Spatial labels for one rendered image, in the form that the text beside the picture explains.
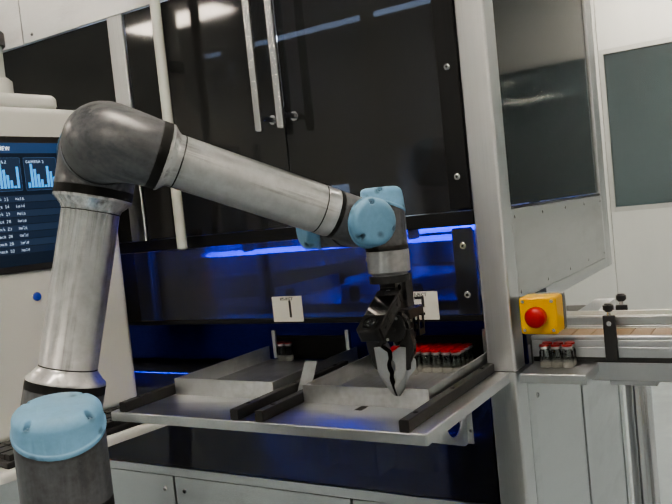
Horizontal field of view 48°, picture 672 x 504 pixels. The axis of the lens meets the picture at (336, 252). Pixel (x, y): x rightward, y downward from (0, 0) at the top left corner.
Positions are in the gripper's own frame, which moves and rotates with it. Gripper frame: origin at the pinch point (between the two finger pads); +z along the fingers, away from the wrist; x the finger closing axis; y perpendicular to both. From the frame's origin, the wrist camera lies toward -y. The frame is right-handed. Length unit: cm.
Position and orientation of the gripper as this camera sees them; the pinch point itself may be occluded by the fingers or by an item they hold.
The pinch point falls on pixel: (394, 389)
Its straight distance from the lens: 133.5
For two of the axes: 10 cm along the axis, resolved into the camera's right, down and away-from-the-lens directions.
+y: 5.1, -0.9, 8.5
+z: 1.0, 9.9, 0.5
